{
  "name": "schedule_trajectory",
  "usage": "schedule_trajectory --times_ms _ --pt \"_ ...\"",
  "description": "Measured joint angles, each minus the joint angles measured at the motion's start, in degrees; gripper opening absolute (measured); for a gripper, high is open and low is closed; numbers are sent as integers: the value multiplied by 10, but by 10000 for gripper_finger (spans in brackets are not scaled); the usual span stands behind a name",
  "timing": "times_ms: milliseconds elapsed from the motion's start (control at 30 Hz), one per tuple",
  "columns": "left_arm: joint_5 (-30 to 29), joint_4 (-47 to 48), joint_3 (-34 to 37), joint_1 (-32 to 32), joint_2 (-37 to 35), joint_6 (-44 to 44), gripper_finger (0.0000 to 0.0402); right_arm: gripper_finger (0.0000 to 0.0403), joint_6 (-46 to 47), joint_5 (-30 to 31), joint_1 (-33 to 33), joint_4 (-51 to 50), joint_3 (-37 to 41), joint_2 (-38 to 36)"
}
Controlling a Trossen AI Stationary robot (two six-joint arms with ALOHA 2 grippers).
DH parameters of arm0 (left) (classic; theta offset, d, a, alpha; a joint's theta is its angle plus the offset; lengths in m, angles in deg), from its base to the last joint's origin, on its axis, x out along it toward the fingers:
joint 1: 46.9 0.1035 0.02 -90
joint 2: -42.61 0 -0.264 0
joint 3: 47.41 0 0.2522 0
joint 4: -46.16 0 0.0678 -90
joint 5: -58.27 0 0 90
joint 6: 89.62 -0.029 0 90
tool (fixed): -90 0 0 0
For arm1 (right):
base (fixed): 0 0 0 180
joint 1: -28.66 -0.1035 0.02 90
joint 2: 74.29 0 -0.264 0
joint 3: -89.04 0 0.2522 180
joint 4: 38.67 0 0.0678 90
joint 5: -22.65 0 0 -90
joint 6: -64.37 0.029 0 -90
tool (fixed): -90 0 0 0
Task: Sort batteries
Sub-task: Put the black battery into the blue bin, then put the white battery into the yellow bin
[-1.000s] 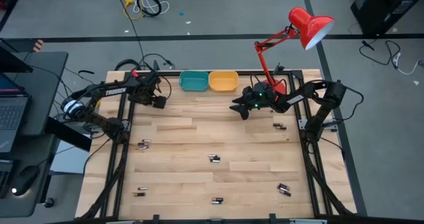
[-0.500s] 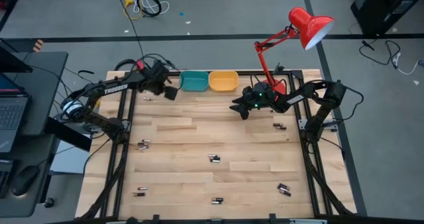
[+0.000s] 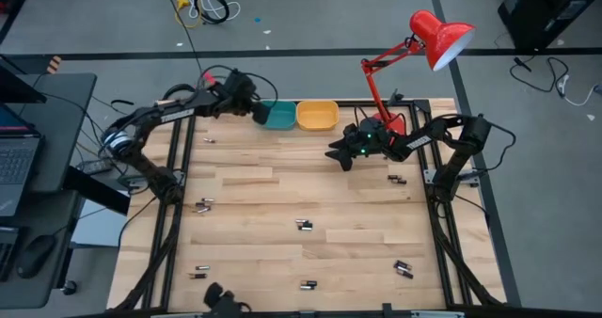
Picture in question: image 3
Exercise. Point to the yellow plastic bin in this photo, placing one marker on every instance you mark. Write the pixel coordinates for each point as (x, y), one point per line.
(317, 116)

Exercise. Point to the light grey box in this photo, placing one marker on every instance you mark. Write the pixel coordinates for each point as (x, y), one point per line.
(101, 224)

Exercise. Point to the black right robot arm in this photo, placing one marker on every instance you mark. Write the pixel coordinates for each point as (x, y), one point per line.
(472, 134)

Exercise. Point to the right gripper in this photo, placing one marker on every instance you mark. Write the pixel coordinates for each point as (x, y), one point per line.
(367, 144)

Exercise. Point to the black monitor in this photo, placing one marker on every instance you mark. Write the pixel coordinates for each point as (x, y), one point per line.
(14, 87)

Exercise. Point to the black side desk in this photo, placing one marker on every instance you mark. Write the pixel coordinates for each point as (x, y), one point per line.
(61, 120)

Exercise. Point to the black power strip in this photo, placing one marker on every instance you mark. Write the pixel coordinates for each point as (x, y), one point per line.
(94, 166)

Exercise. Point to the red desk lamp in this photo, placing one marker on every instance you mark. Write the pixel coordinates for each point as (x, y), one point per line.
(439, 36)

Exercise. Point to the dark laptop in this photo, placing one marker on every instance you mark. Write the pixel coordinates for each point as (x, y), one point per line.
(16, 163)

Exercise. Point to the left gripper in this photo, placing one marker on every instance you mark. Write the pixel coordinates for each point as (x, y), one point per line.
(235, 101)

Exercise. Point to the orange black striped marker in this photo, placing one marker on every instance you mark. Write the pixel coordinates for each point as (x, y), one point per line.
(54, 64)

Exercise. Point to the teal plastic bin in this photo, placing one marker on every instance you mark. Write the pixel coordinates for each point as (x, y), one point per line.
(282, 116)

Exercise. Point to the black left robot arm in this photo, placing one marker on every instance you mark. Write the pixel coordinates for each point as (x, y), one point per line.
(188, 108)

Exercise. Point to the black computer tower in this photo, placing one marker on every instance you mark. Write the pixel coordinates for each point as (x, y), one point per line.
(550, 12)

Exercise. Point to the black computer mouse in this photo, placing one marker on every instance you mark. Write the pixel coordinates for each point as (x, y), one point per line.
(35, 257)

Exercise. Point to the black round caster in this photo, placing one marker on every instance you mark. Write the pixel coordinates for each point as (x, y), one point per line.
(69, 287)

